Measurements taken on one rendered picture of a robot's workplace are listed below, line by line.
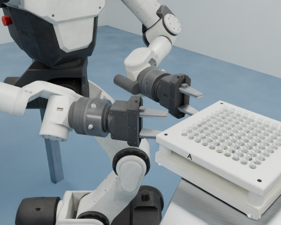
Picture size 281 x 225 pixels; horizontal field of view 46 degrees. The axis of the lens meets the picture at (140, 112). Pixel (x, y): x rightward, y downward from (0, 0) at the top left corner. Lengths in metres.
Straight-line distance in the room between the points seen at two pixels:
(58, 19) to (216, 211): 0.65
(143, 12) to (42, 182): 1.34
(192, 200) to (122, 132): 0.22
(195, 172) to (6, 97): 0.43
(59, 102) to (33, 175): 1.49
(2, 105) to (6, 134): 1.98
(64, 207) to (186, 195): 0.88
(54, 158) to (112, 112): 1.34
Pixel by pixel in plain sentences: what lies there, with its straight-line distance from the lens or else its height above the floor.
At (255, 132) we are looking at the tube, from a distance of 0.73.
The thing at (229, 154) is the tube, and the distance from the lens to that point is 0.65.
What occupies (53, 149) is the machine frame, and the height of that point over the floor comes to 0.25.
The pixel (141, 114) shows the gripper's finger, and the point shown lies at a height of 0.99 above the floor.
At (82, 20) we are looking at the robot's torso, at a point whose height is 1.12.
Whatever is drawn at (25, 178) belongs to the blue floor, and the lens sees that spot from 2.24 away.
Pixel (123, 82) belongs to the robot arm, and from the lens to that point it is 0.97.
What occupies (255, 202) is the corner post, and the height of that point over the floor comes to 0.93.
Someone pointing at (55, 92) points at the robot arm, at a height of 1.02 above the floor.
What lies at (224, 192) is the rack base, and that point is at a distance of 0.65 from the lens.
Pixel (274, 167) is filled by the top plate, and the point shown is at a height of 0.97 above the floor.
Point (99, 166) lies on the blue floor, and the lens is 2.23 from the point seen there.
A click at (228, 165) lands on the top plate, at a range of 0.63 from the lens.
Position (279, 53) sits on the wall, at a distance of 3.87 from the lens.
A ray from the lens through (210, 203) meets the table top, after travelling 0.66.
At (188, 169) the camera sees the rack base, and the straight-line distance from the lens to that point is 0.68.
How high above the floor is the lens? 1.33
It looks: 28 degrees down
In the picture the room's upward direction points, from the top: straight up
